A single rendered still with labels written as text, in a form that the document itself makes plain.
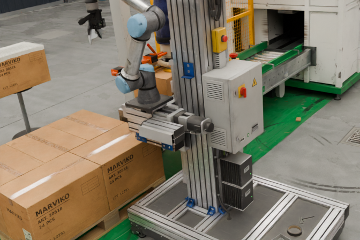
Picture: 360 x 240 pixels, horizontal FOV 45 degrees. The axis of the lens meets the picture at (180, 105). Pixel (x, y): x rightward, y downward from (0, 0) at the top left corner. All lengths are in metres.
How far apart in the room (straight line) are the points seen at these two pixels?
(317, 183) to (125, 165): 1.57
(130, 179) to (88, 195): 0.40
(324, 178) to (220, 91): 1.63
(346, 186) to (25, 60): 3.30
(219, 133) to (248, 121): 0.20
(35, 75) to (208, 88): 2.72
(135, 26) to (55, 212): 1.37
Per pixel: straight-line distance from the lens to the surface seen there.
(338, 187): 3.73
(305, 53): 5.10
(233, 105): 2.48
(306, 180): 3.78
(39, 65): 4.89
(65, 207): 3.06
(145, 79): 2.65
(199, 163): 2.90
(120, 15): 4.57
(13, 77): 4.76
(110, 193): 3.28
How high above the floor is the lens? 2.04
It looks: 22 degrees down
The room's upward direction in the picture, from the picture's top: 6 degrees counter-clockwise
